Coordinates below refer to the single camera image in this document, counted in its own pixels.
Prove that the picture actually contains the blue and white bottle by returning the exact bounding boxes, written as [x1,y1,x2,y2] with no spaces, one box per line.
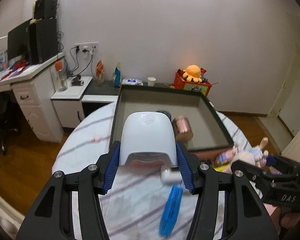
[112,64,122,88]

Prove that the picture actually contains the white nightstand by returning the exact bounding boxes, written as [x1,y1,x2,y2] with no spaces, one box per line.
[51,76,93,128]

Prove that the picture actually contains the red printed box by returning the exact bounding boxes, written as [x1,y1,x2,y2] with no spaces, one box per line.
[174,69,212,97]

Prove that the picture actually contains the cream pig plush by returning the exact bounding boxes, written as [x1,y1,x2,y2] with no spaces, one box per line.
[226,152,256,173]

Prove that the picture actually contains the black shelf boxes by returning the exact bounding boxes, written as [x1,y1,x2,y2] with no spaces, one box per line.
[32,0,58,20]

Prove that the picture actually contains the white nail lamp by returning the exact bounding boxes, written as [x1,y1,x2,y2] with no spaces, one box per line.
[118,111,179,168]

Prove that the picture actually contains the red papers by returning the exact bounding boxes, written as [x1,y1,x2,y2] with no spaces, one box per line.
[0,59,31,81]

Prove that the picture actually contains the pink pillow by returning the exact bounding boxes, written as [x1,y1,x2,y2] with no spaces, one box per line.
[263,203,281,216]

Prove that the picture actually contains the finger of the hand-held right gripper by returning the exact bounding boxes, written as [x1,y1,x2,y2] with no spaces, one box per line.
[230,160,274,184]
[266,154,300,174]

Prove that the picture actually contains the black computer monitor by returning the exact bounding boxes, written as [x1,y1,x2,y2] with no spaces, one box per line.
[7,19,32,62]

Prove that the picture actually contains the black computer tower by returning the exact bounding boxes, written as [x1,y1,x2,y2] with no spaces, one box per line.
[27,17,59,64]

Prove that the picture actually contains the orange snack bag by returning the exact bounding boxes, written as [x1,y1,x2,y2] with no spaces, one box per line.
[95,60,106,84]

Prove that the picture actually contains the white wall outlet strip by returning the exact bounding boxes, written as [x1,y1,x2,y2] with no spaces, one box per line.
[74,42,99,53]

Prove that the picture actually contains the black power cables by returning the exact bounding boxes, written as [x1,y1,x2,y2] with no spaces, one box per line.
[69,45,95,77]

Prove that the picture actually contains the orange octopus plush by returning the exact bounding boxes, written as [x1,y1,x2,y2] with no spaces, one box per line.
[182,65,203,83]

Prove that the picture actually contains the rabbit plush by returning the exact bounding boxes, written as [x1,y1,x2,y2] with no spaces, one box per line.
[249,137,270,168]

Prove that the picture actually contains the rose gold cylinder tin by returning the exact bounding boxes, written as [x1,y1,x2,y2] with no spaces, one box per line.
[172,116,193,142]

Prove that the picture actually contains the white door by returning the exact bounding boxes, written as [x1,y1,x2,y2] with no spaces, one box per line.
[266,44,300,118]

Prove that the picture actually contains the white cabinet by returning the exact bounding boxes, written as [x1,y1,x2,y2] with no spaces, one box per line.
[281,124,300,158]

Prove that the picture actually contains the dark topped low cabinet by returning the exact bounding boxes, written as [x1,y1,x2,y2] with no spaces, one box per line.
[81,81,122,118]

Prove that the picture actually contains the blue packet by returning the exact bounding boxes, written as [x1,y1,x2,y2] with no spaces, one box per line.
[159,185,184,237]

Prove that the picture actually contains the pink box with dark rim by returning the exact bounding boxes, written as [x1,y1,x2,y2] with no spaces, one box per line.
[110,84,234,153]

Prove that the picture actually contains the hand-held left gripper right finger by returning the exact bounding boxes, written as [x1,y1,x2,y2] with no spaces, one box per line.
[176,141,280,240]

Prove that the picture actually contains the white desk with drawers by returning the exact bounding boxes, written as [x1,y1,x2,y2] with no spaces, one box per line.
[0,51,66,143]

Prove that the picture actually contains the clear bottle with orange cap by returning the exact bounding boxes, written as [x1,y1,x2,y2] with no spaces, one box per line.
[55,60,68,91]

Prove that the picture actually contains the small white case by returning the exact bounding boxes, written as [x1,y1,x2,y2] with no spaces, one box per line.
[161,169,182,184]

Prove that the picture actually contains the black office chair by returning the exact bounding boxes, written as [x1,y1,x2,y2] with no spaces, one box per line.
[0,94,22,155]

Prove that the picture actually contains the wet wipes pack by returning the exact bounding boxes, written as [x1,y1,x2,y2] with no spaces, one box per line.
[122,78,143,86]

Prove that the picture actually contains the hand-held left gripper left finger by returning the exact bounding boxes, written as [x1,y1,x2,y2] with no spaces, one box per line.
[16,141,121,240]

